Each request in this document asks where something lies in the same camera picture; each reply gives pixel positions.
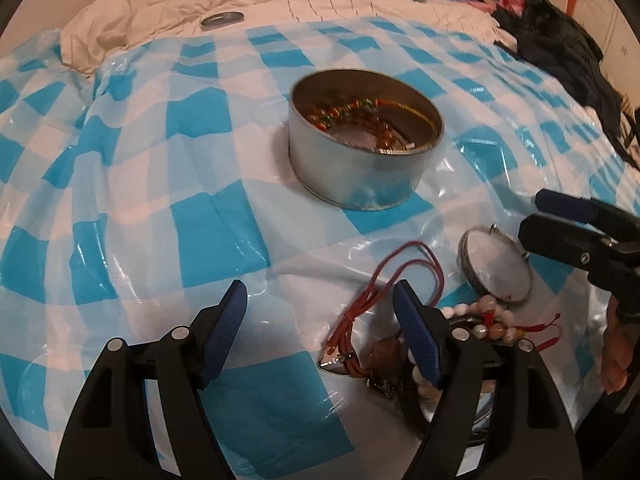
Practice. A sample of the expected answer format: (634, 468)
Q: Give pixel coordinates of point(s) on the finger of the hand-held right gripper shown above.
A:
(565, 242)
(565, 205)

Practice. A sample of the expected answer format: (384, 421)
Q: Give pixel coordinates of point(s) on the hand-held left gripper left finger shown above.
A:
(227, 330)

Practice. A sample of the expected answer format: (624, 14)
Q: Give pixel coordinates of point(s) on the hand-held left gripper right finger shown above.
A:
(420, 340)

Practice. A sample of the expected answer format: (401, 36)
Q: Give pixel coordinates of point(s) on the round silver compact mirror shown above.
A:
(495, 265)

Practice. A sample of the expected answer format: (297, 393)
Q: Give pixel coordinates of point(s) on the large round metal tin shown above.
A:
(345, 170)

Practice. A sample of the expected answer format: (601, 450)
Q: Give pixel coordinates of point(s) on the person's right hand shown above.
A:
(615, 355)

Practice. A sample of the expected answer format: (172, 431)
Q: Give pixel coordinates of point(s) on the brown nut pendant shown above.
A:
(386, 355)

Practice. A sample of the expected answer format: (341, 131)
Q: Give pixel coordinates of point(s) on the dark clothing pile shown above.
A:
(555, 45)

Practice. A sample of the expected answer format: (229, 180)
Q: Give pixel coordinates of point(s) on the blue checkered plastic sheet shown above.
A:
(150, 185)

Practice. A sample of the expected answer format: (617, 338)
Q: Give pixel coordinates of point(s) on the pink cloth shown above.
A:
(502, 2)

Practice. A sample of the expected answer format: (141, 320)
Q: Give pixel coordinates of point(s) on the round metal tin lid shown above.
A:
(222, 19)

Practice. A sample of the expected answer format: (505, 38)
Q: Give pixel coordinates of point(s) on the cream striped quilt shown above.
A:
(165, 15)

